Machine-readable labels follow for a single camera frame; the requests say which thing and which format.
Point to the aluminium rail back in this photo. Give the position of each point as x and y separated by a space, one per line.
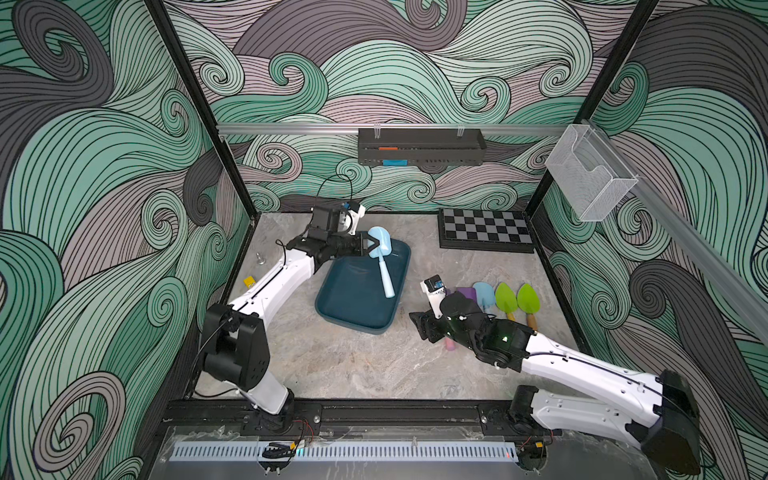
304 128

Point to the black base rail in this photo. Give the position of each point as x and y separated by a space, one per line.
332 418

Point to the green shovel yellow handle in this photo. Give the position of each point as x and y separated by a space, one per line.
506 300

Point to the teal storage box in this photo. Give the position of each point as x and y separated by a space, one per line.
352 294

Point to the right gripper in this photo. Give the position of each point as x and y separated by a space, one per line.
438 324

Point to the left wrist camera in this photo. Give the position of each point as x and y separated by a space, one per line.
352 212

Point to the aluminium rail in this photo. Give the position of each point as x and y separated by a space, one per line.
660 188
304 128

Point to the clear plastic wall holder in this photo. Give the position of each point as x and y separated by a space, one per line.
589 171

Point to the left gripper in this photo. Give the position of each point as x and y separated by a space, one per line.
358 240

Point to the green shovel brown handle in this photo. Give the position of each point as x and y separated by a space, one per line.
529 303

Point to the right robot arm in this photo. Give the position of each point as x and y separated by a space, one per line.
657 414

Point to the light blue shovel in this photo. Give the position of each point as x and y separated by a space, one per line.
485 296
380 253

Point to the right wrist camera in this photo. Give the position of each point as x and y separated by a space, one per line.
434 288

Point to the black wall shelf tray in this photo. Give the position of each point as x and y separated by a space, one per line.
423 147

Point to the black white chessboard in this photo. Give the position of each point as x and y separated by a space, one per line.
484 230

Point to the aluminium rail right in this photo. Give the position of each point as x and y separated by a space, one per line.
660 188

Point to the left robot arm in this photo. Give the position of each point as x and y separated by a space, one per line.
234 348

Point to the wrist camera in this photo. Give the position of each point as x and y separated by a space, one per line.
434 288
352 212

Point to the white slotted cable duct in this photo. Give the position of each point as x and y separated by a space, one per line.
352 451

